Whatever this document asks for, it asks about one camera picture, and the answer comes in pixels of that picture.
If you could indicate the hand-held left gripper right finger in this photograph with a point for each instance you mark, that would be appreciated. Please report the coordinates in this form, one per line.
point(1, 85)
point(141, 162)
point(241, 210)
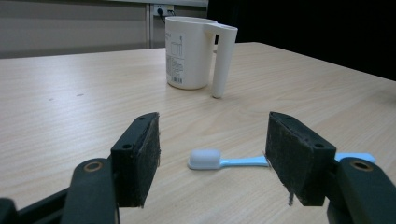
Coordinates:
point(299, 161)

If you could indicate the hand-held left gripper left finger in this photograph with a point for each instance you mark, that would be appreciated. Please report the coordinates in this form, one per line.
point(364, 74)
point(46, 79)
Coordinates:
point(137, 161)

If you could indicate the light blue toothbrush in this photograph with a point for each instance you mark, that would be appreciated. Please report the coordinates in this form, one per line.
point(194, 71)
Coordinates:
point(214, 160)

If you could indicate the black power plug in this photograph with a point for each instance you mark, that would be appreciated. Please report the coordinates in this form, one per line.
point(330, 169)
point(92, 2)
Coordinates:
point(160, 12)

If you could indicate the white wall socket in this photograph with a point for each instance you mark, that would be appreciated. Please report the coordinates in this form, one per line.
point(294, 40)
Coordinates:
point(163, 9)

